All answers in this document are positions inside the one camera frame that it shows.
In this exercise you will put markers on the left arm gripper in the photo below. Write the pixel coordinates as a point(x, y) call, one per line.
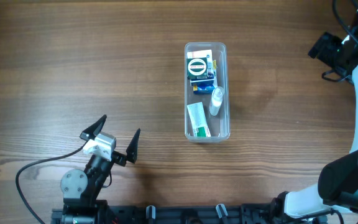
point(117, 156)

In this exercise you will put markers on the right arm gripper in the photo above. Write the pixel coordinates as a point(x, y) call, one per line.
point(332, 42)

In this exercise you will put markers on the white green medicine box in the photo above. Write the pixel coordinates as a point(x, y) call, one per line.
point(198, 120)

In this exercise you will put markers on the blue VapoDrops box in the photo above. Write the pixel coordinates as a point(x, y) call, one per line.
point(207, 88)

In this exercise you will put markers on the dark green round-logo box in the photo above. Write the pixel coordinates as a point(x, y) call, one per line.
point(197, 68)

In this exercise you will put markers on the white spray bottle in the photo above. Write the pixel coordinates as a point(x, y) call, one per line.
point(216, 100)

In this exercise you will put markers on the white Hansaplast box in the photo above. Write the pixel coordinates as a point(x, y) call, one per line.
point(199, 54)

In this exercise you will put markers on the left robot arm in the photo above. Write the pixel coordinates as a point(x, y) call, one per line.
point(81, 188)

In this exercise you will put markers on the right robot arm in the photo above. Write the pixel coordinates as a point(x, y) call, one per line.
point(336, 191)

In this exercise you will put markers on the clear plastic container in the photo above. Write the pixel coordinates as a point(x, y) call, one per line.
point(219, 125)

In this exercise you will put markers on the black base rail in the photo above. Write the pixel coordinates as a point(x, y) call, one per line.
point(244, 214)

